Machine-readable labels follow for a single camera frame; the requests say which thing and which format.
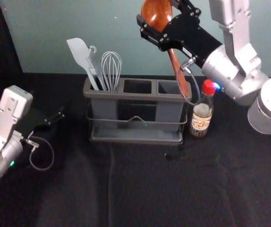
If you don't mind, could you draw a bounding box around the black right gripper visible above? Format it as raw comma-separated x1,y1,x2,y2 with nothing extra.
136,0,223,69

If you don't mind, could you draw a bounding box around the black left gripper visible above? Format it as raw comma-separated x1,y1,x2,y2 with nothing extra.
16,104,66,140

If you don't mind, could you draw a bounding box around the brown wooden spoon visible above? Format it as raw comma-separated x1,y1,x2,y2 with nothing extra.
141,0,190,98

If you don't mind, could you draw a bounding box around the grey utensil rack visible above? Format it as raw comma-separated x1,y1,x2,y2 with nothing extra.
83,76,193,145

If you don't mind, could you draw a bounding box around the grey plastic fork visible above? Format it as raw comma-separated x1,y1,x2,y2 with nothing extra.
86,45,108,92

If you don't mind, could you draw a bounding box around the grey plastic spatula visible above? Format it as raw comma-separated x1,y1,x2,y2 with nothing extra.
66,37,101,92

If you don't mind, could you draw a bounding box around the grey drip tray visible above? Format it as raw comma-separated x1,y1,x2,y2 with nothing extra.
89,127,184,145

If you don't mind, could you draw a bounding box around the glass bottle with red cap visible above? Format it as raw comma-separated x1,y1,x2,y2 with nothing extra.
188,79,215,139

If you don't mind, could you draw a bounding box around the black table cloth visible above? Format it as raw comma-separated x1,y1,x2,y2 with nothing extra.
0,70,271,227

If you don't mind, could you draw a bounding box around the thin dark looped cable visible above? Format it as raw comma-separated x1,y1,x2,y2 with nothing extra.
25,135,55,171

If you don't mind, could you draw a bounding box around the thin clear looped cable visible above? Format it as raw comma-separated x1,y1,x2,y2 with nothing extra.
176,57,203,106

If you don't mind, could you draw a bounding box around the grey wire whisk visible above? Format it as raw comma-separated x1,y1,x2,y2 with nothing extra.
100,51,123,93

